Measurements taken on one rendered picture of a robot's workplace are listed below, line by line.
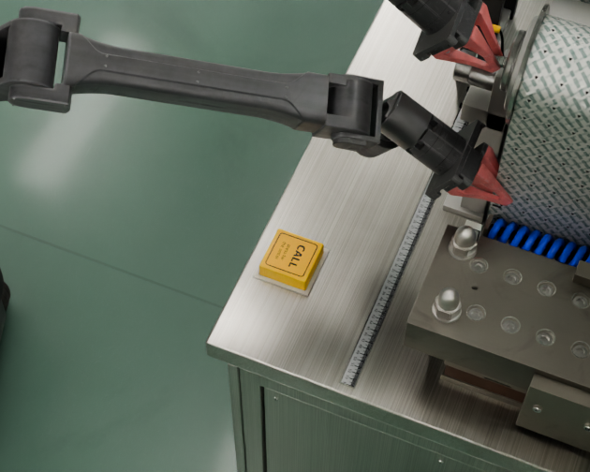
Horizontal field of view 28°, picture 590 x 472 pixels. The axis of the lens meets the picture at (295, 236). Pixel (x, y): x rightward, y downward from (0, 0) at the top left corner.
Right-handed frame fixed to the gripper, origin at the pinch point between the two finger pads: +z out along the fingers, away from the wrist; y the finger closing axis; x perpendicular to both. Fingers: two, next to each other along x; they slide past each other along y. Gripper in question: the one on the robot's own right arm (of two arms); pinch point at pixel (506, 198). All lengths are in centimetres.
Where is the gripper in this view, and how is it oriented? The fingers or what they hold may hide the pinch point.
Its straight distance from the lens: 153.0
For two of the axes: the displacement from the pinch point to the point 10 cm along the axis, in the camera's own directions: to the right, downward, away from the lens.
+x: 4.7, -3.2, -8.2
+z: 8.0, 5.6, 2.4
